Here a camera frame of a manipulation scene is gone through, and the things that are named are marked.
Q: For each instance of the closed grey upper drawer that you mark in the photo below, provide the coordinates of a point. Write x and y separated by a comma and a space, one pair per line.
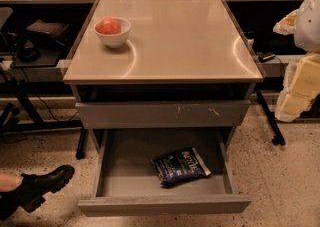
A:
102, 115

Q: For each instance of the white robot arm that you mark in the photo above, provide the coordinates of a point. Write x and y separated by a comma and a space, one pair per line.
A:
307, 34

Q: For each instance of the black table leg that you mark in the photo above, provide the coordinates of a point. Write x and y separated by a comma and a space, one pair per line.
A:
278, 137
80, 152

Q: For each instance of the black table leg right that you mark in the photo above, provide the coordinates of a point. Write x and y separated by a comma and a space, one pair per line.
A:
278, 137

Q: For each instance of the black chunky boot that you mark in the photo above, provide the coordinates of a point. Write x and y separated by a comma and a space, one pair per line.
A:
30, 194

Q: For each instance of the black table leg left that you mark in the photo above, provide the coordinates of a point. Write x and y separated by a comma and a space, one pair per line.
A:
80, 152

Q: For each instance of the dark box on shelf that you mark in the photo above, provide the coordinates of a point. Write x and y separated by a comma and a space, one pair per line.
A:
47, 35

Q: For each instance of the white ceramic bowl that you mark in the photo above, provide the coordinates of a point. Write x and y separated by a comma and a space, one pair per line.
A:
117, 40

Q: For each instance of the red apple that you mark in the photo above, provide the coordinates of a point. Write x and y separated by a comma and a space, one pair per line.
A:
108, 26

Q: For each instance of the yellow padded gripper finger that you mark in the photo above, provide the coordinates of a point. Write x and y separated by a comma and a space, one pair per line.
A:
286, 25
301, 86

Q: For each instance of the person's bare leg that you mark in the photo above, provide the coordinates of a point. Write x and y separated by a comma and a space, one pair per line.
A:
9, 182

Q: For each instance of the small black device on ledge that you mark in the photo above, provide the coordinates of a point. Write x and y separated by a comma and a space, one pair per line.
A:
264, 57

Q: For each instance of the black headphones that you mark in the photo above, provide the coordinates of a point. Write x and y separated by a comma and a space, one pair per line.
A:
28, 53

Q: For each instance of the blue chip bag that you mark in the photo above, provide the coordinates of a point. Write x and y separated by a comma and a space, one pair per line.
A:
179, 167

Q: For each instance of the grey drawer cabinet with counter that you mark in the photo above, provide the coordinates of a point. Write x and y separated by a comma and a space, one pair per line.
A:
177, 51

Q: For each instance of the open grey middle drawer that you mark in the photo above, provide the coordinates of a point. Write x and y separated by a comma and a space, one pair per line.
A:
126, 183

